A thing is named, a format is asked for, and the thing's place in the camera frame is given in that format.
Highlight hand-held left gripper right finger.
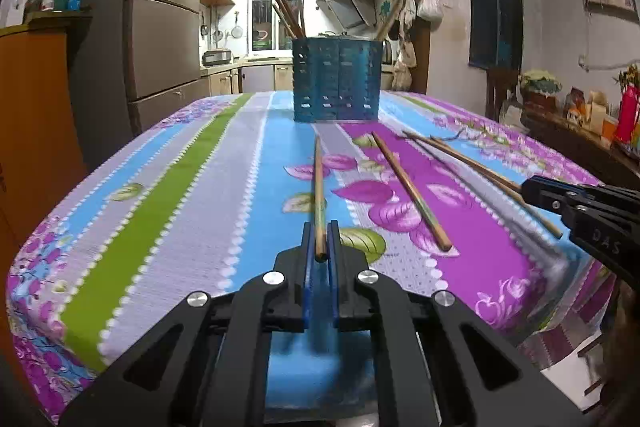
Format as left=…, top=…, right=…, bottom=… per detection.
left=327, top=221, right=586, bottom=427

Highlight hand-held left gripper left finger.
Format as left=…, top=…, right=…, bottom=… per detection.
left=59, top=223, right=314, bottom=427

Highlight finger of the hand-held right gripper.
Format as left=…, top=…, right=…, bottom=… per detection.
left=522, top=183, right=601, bottom=220
left=532, top=177, right=640, bottom=208

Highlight blue perforated chopstick holder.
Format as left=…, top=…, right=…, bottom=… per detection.
left=291, top=36, right=383, bottom=124

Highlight dark wooden sideboard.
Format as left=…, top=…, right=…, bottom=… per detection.
left=520, top=107, right=640, bottom=188

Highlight glass jar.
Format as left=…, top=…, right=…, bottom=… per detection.
left=565, top=87, right=587, bottom=118

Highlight beige paper bag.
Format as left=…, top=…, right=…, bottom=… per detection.
left=587, top=91, right=608, bottom=130

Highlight red thermos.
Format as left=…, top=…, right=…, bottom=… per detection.
left=614, top=84, right=640, bottom=145

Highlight basket with greens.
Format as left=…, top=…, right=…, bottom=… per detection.
left=517, top=69, right=563, bottom=108

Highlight dark wooden chair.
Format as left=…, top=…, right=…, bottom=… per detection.
left=486, top=68, right=521, bottom=120

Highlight dried flowers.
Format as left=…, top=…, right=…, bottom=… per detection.
left=617, top=64, right=640, bottom=90

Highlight floral striped tablecloth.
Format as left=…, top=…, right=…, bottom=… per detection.
left=6, top=89, right=618, bottom=423

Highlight hanging cloth bags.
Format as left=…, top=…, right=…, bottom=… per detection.
left=391, top=0, right=418, bottom=90

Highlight beige kitchen base cabinets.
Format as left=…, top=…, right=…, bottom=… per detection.
left=200, top=57, right=296, bottom=98

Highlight hanging white plastic bag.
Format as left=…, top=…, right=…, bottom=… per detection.
left=416, top=0, right=445, bottom=22

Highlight silver countertop cooker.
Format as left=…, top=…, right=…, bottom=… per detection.
left=201, top=49, right=235, bottom=68

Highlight steel range hood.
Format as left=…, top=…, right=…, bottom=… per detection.
left=316, top=0, right=378, bottom=30

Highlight grey refrigerator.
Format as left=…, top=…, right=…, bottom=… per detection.
left=52, top=0, right=211, bottom=148

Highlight orange wooden cabinet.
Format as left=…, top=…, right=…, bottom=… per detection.
left=0, top=14, right=93, bottom=258

